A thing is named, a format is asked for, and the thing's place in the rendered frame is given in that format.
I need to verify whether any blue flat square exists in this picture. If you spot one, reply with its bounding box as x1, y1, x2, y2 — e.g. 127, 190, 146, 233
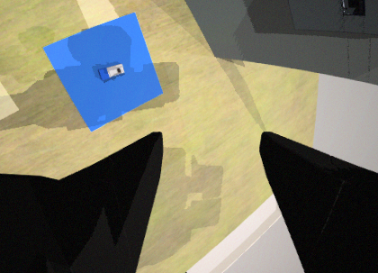
44, 12, 164, 132

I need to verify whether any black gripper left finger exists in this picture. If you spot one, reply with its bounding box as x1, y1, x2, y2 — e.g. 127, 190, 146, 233
0, 132, 163, 273

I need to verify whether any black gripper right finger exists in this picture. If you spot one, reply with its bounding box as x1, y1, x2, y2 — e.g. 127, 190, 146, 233
259, 132, 378, 273

